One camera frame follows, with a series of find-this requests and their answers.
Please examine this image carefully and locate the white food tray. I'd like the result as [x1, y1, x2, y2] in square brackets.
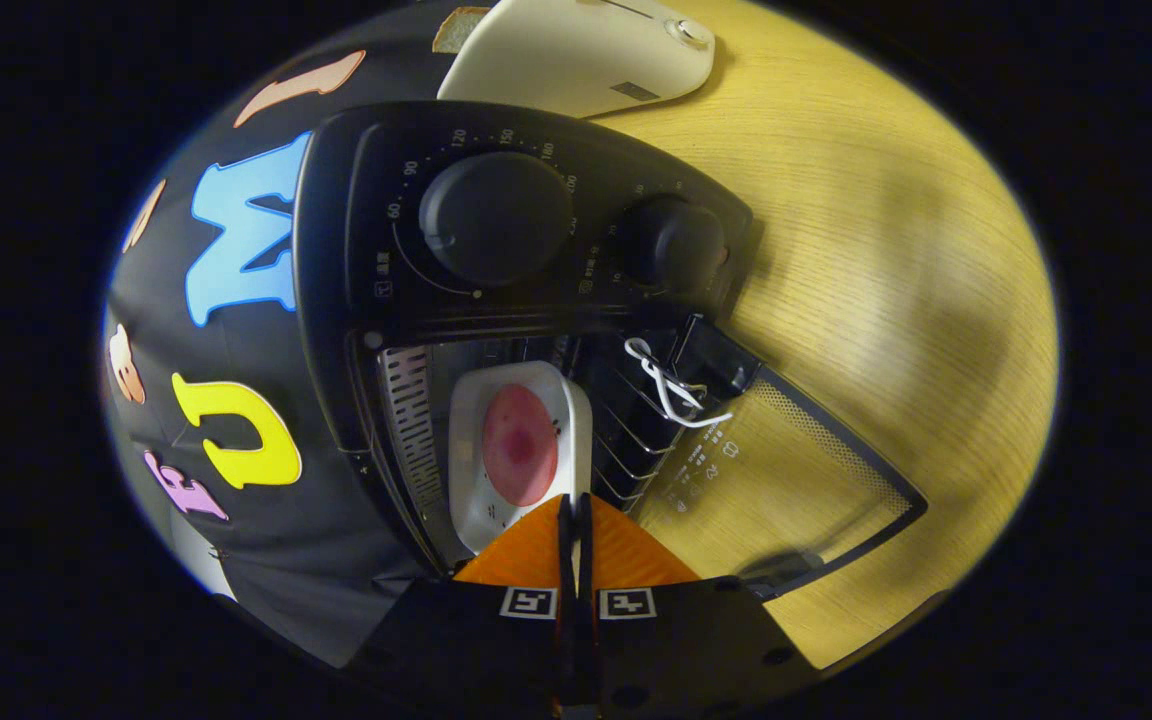
[448, 361, 594, 556]

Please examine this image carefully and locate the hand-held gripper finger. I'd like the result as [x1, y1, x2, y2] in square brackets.
[576, 493, 819, 713]
[351, 493, 577, 713]

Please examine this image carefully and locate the white toaster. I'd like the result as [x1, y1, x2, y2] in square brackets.
[436, 0, 717, 120]

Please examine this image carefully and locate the brown bread slice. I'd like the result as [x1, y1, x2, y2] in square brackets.
[433, 6, 493, 55]

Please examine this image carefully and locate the white string tie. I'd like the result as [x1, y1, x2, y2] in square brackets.
[624, 337, 734, 430]

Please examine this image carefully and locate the black backdrop cloth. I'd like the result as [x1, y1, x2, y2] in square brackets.
[101, 5, 497, 669]

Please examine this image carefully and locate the pink ham slice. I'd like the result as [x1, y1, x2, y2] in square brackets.
[482, 384, 560, 508]

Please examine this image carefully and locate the black toaster oven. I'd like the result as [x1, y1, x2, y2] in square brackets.
[293, 100, 929, 603]

